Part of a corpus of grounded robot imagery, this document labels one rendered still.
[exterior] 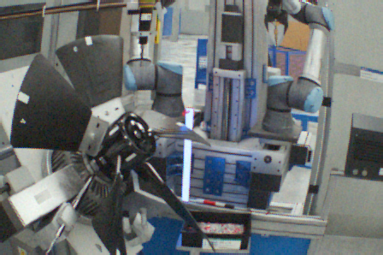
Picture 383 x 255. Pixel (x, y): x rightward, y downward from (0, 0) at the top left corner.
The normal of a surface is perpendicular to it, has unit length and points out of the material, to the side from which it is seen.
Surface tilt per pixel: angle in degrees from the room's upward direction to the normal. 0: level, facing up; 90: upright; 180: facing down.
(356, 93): 90
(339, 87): 90
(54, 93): 79
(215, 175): 90
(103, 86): 51
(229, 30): 90
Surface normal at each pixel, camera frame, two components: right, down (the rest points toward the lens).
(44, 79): 0.71, -0.07
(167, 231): -0.37, 0.22
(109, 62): 0.28, -0.49
